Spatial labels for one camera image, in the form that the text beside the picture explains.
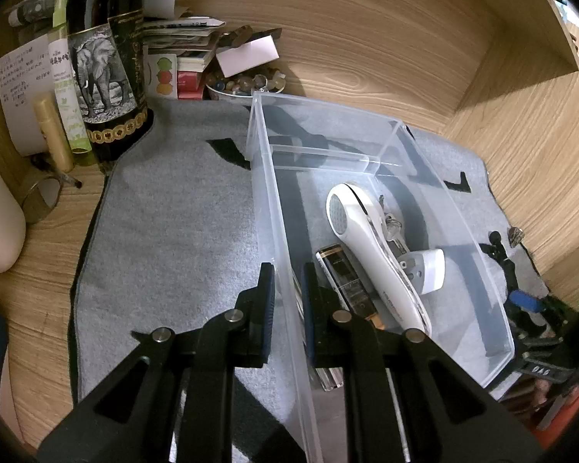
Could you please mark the white card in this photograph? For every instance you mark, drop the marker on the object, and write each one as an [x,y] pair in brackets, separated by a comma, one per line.
[247,56]

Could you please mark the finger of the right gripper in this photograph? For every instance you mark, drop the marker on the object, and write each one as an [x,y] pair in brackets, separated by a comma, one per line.
[497,252]
[526,301]

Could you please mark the clear plastic storage bin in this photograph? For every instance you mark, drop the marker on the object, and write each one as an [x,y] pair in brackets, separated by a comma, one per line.
[327,175]

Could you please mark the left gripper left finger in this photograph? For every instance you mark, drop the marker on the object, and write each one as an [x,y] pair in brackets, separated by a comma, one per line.
[254,332]

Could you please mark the stack of books and papers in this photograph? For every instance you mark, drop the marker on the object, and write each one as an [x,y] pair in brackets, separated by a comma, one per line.
[175,43]

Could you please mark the grey mat with black letters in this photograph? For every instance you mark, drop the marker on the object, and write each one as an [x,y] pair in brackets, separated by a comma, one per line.
[214,190]

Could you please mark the round eyeglasses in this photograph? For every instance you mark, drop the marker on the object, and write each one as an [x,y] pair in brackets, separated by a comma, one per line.
[41,189]

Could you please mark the green tube bottle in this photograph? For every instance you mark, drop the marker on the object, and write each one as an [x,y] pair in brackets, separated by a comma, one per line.
[64,83]

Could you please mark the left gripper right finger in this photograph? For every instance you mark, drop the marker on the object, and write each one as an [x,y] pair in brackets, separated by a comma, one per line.
[325,321]

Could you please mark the bowl of small trinkets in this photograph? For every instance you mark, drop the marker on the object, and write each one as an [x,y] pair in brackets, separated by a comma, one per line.
[241,88]

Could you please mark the white handheld massager device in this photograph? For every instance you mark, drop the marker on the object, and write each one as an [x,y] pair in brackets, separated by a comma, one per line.
[357,220]

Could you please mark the black gold lighter case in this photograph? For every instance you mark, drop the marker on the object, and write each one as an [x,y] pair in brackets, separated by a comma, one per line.
[345,281]

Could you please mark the wooden shelf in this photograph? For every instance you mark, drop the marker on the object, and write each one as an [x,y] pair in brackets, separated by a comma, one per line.
[559,9]

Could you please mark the yellow lip balm stick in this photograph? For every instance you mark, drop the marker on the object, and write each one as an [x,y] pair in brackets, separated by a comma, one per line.
[51,128]

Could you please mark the white handwritten note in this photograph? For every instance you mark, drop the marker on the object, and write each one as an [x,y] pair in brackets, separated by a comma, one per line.
[25,73]

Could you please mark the silver metal tube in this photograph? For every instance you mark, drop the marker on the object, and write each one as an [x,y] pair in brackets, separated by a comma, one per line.
[330,378]

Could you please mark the dark wine bottle elephant label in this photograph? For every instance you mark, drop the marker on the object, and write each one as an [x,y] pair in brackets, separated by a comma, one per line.
[107,56]

